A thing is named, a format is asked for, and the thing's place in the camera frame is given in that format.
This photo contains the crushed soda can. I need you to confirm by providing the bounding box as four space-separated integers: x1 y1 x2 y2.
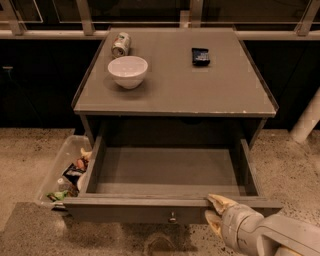
111 32 131 58

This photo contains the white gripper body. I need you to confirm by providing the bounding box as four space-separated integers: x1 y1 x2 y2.
221 204 264 256

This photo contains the grey top drawer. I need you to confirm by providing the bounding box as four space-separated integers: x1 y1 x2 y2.
62 119 284 226

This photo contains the metal window railing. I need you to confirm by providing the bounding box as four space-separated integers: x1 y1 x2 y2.
0 0 320 40

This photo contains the grey drawer cabinet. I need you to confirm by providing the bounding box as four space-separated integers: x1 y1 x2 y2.
73 28 278 137

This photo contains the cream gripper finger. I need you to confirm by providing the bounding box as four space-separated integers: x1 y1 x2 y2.
205 210 222 238
207 194 237 215

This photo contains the white ceramic bowl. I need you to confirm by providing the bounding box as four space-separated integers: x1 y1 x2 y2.
108 56 148 89

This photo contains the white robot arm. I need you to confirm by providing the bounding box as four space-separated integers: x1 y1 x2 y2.
205 194 320 256

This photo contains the white pole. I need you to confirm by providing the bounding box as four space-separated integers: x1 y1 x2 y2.
290 88 320 143

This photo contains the green snack wrapper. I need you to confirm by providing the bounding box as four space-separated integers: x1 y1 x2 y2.
47 190 68 202

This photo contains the clear plastic bin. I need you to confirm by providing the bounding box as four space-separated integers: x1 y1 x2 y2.
35 135 91 209

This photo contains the dark blue snack packet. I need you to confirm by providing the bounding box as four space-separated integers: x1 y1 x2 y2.
192 48 210 66

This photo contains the black snack packet in bin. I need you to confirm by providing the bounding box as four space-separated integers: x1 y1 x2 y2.
63 163 85 185

